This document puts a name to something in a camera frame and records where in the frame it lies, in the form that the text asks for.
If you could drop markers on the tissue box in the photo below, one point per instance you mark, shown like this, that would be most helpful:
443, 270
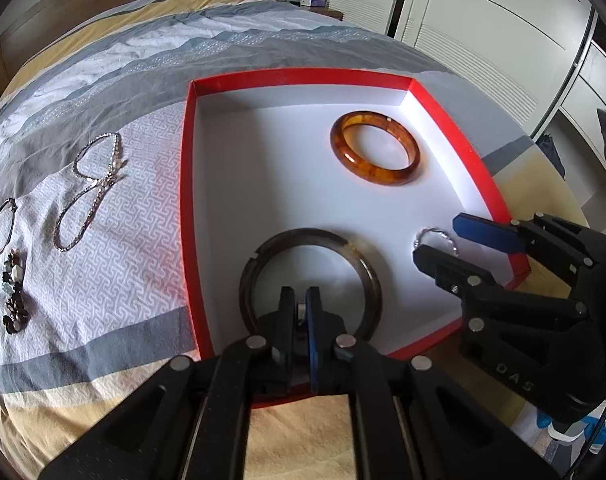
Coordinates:
314, 1

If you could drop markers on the amber bangle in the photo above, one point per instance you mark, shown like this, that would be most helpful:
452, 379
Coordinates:
339, 145

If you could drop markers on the white wardrobe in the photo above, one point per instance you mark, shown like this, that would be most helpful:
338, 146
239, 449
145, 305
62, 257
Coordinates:
483, 10

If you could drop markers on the red shallow cardboard box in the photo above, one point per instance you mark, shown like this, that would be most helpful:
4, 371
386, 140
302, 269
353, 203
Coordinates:
283, 160

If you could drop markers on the thin dark bangle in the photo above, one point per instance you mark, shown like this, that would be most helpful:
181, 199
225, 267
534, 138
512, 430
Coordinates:
12, 202

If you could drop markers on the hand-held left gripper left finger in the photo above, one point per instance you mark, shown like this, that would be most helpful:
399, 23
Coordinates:
285, 320

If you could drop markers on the bed with striped duvet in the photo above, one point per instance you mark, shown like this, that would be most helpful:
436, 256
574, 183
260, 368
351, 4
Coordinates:
133, 285

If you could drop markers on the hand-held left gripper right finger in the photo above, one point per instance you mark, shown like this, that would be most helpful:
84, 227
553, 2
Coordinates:
313, 335

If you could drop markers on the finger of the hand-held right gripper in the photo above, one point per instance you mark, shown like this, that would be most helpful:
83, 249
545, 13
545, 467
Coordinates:
483, 232
443, 265

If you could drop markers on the dark brown bangle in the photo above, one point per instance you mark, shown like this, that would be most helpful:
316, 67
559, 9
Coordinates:
303, 235

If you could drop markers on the dark cloth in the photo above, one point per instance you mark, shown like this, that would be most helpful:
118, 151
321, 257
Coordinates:
550, 157

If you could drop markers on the wooden headboard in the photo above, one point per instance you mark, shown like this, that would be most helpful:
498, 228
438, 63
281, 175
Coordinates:
58, 10

